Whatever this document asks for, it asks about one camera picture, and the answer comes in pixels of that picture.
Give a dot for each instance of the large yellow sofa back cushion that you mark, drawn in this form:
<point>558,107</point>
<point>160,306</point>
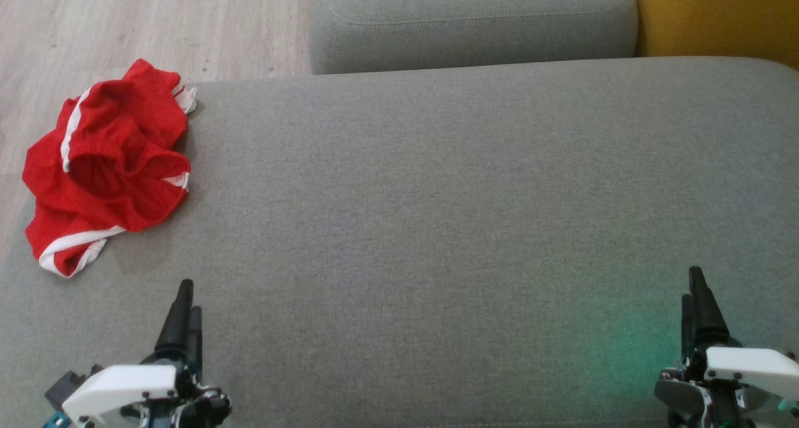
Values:
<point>718,16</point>

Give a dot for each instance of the red Bulls 23 jersey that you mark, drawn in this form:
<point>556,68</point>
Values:
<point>153,82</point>

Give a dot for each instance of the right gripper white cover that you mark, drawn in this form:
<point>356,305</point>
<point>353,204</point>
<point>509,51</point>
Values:
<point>749,365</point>

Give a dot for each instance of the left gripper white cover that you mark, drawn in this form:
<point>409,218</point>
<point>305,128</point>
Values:
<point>118,387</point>

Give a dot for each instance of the large grey sofa ottoman cushion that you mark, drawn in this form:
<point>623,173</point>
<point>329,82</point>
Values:
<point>437,228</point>

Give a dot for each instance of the red shorts with white stripes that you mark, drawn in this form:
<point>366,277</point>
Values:
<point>93,191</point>

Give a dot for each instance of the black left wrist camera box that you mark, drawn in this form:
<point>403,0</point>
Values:
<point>65,384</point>

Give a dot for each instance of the grey sofa seat cushion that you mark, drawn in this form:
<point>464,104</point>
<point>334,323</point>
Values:
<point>468,22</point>

